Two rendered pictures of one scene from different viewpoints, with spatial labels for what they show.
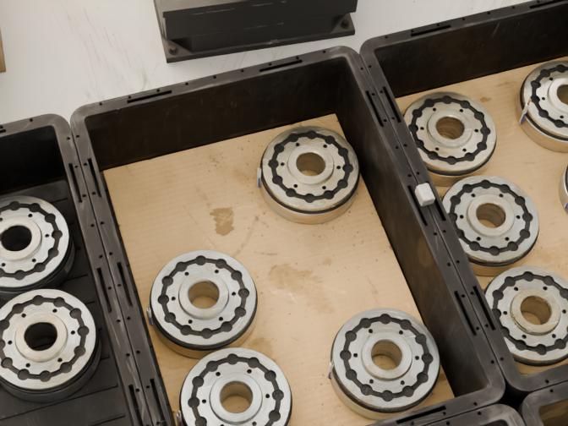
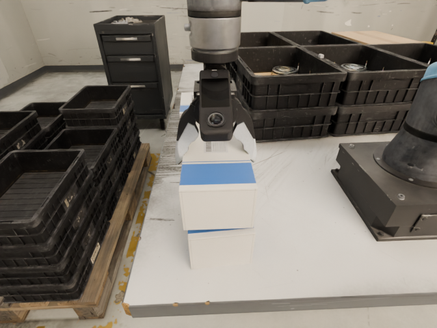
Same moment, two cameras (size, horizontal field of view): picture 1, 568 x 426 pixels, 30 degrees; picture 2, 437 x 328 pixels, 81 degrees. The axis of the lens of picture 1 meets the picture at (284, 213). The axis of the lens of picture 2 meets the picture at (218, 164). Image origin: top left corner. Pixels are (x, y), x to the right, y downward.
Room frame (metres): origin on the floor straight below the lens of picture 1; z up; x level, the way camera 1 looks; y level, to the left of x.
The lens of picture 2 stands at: (1.55, -0.22, 1.15)
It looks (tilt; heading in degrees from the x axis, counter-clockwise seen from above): 35 degrees down; 196
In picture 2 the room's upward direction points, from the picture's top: straight up
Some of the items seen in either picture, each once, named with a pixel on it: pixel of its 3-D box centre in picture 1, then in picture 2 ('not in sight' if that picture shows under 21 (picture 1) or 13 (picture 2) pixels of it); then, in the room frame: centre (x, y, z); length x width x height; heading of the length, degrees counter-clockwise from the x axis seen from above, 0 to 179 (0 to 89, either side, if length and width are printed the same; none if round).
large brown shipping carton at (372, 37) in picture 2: not in sight; (367, 55); (-0.22, 0.19, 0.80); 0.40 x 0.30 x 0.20; 24
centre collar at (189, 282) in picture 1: (203, 295); not in sight; (0.42, 0.07, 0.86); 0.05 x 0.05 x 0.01
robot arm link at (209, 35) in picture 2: not in sight; (212, 34); (1.16, -0.34, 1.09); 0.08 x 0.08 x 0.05
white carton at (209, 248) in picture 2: not in sight; (216, 212); (1.18, -0.33, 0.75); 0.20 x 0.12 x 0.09; 22
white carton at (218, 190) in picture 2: not in sight; (216, 172); (1.18, -0.33, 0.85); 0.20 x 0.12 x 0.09; 18
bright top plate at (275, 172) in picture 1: (310, 167); not in sight; (0.58, -0.02, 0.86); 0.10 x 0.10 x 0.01
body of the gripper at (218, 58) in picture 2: not in sight; (214, 86); (1.15, -0.34, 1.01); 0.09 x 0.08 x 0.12; 18
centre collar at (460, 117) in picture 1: (449, 128); not in sight; (0.64, -0.17, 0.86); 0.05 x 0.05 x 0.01
